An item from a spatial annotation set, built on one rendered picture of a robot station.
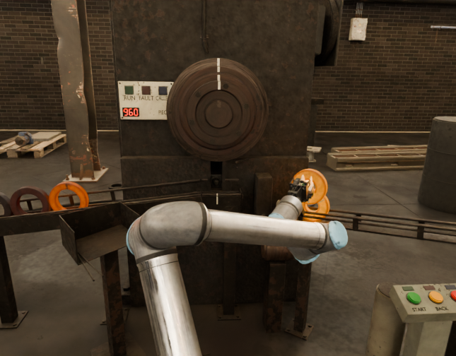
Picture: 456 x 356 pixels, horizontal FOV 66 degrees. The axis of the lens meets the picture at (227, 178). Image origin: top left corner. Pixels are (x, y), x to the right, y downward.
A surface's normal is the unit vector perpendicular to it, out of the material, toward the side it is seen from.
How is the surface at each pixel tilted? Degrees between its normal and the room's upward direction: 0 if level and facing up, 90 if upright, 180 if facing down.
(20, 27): 90
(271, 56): 90
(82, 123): 90
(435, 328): 90
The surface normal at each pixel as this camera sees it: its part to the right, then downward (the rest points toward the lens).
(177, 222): 0.00, -0.13
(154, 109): 0.07, 0.29
